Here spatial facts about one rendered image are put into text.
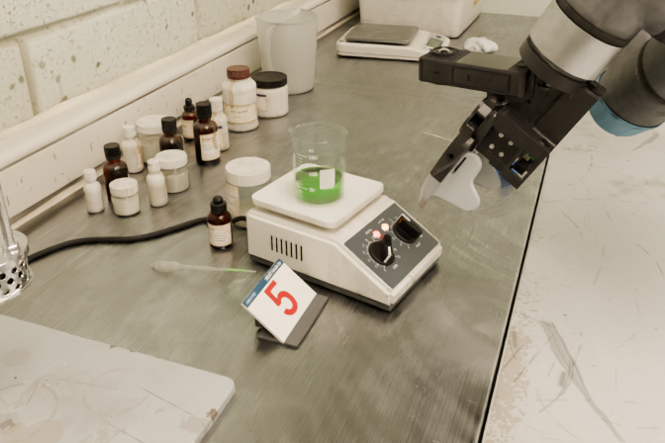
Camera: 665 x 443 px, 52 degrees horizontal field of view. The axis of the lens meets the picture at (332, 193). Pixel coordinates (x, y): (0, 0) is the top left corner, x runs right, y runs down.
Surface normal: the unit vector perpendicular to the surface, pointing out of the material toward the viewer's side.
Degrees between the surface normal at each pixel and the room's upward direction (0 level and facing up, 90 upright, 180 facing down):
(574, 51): 95
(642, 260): 0
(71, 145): 90
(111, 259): 0
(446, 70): 93
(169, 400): 0
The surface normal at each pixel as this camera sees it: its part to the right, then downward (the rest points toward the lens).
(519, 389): 0.00, -0.89
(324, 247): -0.54, 0.38
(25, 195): 0.93, 0.16
